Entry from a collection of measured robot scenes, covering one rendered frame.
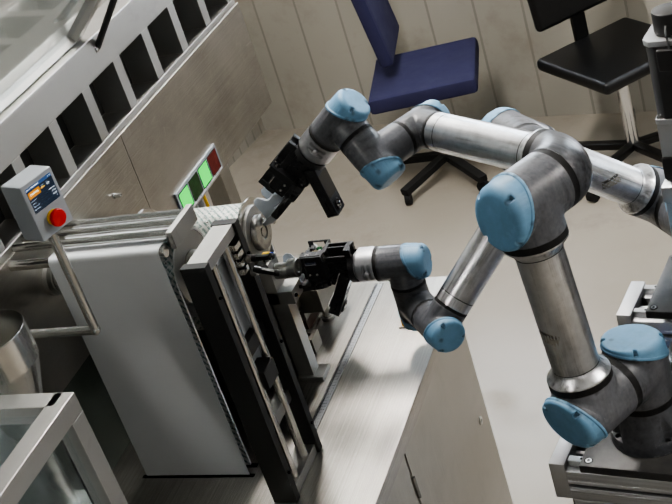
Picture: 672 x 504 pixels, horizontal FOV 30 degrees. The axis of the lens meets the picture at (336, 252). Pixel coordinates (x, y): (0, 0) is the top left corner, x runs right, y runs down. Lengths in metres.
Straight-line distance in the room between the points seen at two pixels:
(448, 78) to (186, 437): 2.77
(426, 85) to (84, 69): 2.46
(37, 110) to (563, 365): 1.14
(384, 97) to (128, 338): 2.76
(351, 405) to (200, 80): 0.98
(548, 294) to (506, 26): 3.45
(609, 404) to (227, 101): 1.45
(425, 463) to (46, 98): 1.09
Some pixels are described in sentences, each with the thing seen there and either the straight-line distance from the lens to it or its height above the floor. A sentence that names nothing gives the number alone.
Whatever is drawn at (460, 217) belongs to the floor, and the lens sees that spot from 5.02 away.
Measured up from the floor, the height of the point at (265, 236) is 1.24.
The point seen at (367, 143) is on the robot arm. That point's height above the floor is 1.44.
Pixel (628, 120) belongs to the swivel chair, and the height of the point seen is 0.21.
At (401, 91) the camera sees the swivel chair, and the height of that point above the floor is 0.49.
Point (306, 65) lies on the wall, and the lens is 6.03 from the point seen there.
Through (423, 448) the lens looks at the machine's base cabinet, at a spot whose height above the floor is 0.75.
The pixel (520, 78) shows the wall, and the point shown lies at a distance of 5.60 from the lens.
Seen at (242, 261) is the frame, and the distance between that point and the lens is 2.26.
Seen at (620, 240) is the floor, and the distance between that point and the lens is 4.63.
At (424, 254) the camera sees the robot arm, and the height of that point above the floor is 1.13.
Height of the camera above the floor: 2.42
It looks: 29 degrees down
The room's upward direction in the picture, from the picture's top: 18 degrees counter-clockwise
